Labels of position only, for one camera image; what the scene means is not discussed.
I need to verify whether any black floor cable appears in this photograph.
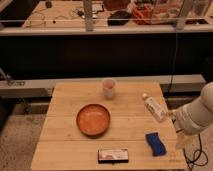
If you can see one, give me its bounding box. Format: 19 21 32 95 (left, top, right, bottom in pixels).
182 133 209 171

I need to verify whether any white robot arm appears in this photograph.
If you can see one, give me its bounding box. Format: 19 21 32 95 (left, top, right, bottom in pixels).
174 82 213 149

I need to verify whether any orange round bowl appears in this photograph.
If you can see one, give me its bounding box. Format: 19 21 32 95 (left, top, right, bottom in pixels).
76 104 110 136

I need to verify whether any black cloth on bench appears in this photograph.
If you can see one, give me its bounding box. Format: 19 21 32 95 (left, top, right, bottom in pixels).
107 10 131 26

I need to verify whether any blue sponge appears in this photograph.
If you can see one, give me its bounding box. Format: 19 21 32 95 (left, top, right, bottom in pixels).
145 132 166 157

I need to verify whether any orange basket on bench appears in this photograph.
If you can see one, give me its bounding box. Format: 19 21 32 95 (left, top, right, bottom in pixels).
131 5 152 25

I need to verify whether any white plastic bottle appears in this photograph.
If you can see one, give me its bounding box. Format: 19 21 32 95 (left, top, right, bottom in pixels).
142 93 166 122

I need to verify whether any grey metal post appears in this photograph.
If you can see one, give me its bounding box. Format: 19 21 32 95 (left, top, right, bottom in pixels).
175 0 194 30
83 0 93 31

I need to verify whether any grey metal post right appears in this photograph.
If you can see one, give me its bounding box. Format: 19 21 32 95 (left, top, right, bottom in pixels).
175 0 194 30

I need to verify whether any black white rectangular box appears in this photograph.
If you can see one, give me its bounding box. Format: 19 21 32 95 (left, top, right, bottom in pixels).
98 149 129 163

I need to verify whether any translucent plastic cup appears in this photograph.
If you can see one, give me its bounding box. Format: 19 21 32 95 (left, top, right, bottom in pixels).
102 78 116 99

